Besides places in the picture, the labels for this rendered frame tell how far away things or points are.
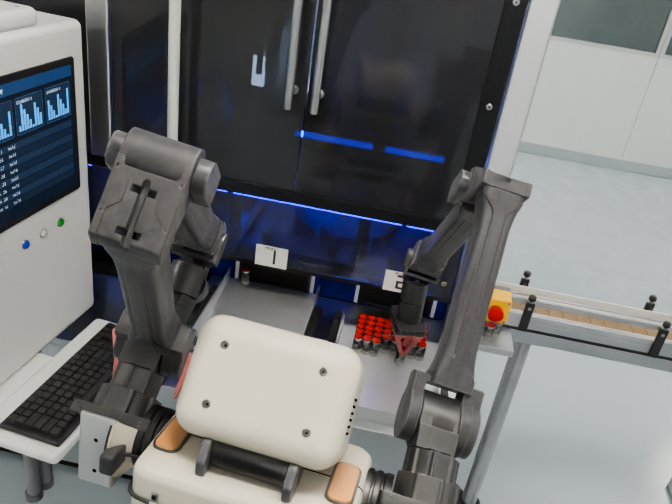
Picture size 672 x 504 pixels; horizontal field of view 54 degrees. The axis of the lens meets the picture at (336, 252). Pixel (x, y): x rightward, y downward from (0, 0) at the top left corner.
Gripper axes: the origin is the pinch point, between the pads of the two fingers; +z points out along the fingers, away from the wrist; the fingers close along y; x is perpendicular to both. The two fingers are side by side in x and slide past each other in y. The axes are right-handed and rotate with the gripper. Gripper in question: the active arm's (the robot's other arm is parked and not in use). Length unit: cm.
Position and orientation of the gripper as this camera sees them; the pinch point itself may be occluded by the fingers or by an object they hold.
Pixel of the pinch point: (402, 349)
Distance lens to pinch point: 157.0
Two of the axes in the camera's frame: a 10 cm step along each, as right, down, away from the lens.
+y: -1.0, -4.9, 8.6
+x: -9.9, -0.5, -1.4
